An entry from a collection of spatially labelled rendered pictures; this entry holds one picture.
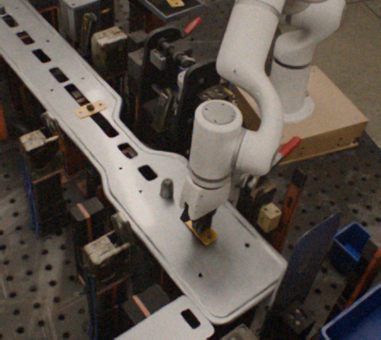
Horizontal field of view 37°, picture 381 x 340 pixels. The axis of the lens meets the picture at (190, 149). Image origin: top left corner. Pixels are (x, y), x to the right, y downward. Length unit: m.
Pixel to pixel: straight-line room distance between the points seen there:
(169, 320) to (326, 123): 0.95
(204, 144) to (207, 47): 1.29
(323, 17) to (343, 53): 2.03
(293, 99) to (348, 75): 1.69
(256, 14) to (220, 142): 0.25
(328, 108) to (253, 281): 0.87
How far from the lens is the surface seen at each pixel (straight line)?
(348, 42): 3.77
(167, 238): 1.24
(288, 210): 1.23
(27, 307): 1.52
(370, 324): 1.19
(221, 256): 1.23
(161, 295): 1.19
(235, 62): 1.04
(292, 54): 1.71
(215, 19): 2.43
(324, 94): 1.97
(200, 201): 1.11
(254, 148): 1.00
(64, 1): 1.73
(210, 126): 0.97
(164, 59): 1.42
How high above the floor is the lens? 2.02
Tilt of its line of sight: 46 degrees down
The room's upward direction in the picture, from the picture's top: 7 degrees clockwise
